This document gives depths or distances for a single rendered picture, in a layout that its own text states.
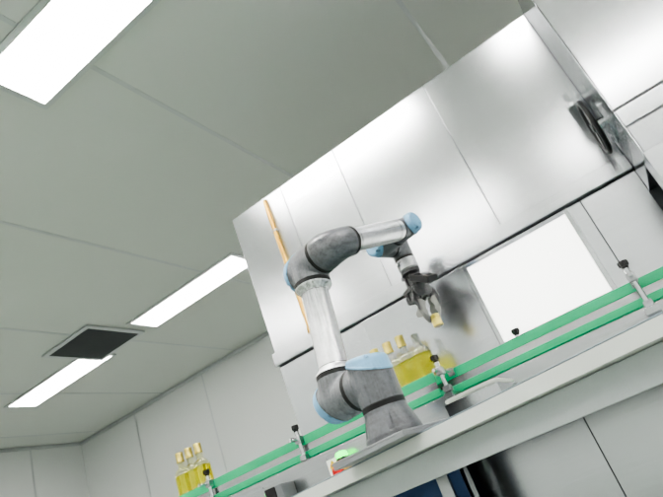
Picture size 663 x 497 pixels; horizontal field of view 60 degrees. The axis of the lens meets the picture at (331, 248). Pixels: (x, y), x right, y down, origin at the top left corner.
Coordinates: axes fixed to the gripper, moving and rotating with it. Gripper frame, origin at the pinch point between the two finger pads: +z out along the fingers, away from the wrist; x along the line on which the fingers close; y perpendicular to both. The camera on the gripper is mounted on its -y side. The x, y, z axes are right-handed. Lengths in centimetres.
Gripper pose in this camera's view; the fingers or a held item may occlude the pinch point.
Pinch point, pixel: (434, 317)
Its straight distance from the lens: 205.4
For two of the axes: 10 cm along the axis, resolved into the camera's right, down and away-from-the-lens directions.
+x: -9.0, 1.5, -4.1
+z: 3.3, 8.5, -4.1
